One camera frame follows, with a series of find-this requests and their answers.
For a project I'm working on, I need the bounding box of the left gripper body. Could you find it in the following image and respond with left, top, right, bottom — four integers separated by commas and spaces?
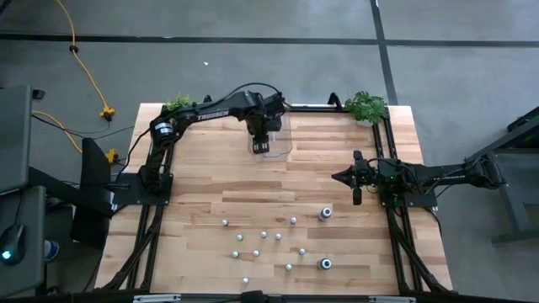
246, 109, 271, 155

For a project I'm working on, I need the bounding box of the blue white cup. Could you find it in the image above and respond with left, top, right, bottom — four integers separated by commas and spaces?
44, 239, 60, 262

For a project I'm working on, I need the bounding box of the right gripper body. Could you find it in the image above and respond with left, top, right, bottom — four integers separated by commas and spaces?
351, 150, 380, 207

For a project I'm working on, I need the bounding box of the black computer mouse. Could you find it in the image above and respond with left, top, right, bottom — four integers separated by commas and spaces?
0, 223, 26, 267

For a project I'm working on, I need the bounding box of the small green plant white pot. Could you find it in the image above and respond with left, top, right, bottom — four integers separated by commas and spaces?
164, 93, 195, 127

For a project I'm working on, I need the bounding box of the grey panel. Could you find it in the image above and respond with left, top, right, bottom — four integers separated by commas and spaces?
0, 83, 34, 195

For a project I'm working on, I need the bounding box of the clear plastic bin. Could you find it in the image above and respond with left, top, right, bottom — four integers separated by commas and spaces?
246, 104, 295, 160

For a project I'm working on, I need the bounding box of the grey desk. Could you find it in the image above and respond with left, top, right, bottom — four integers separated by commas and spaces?
0, 184, 46, 298

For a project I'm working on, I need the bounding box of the black stand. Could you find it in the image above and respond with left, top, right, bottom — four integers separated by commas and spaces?
27, 137, 117, 250

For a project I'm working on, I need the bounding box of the yellow extension cable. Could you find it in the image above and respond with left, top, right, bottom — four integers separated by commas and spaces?
31, 109, 120, 165
54, 0, 117, 122

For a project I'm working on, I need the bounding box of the silver frame bracket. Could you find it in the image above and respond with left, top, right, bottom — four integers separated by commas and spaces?
132, 294, 182, 303
368, 295, 416, 303

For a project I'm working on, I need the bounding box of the leafy green plant white pot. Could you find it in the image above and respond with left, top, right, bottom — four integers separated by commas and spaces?
344, 90, 388, 128

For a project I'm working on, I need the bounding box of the black desk frame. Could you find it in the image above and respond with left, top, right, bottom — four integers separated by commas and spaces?
462, 104, 539, 245

